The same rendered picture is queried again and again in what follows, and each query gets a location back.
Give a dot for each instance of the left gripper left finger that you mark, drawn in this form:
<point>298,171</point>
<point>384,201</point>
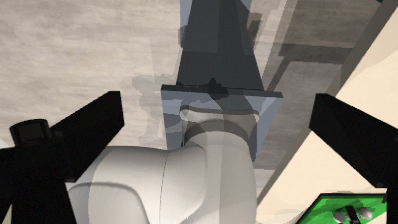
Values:
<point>31,178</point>

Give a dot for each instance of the green mat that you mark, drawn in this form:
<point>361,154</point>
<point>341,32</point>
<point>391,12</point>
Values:
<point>326,204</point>

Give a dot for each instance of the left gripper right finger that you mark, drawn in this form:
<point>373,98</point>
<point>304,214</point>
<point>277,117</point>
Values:
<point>368,144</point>

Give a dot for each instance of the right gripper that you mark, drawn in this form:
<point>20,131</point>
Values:
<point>352,215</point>

